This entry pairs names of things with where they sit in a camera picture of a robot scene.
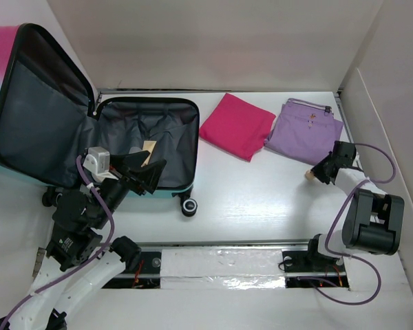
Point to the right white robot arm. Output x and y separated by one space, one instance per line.
370 220

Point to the translucent pink travel bottle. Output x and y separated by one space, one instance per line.
134 150

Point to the pink and teal kids suitcase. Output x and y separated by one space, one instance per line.
49 115

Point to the purple trousers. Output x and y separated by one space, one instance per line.
304 131

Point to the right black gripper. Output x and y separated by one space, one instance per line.
316 170

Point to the small beige makeup sponge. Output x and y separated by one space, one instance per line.
309 175

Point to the beige cosmetic tube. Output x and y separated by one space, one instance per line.
149 146

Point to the magenta cloth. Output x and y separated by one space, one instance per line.
237 127

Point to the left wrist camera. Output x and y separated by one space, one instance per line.
97 162

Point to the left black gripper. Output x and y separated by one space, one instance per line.
149 174

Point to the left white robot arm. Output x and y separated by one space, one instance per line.
82 255

